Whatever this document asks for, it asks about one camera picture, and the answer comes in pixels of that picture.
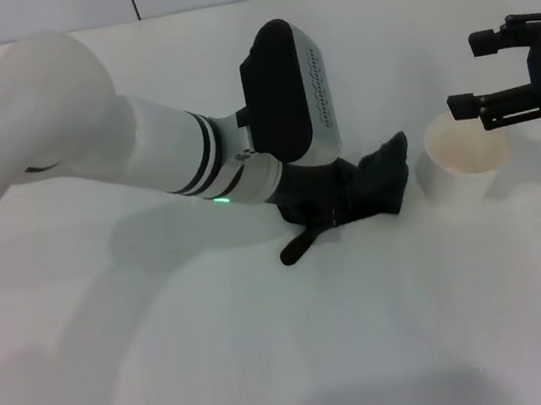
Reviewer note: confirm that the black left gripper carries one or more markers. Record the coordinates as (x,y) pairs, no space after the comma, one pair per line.
(304,188)

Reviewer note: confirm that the white paper cup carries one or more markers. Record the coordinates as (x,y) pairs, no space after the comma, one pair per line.
(454,182)

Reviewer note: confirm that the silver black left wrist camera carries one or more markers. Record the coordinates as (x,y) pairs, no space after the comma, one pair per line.
(281,100)

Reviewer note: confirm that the dark blue rag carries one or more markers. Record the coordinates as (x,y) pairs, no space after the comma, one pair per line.
(383,176)

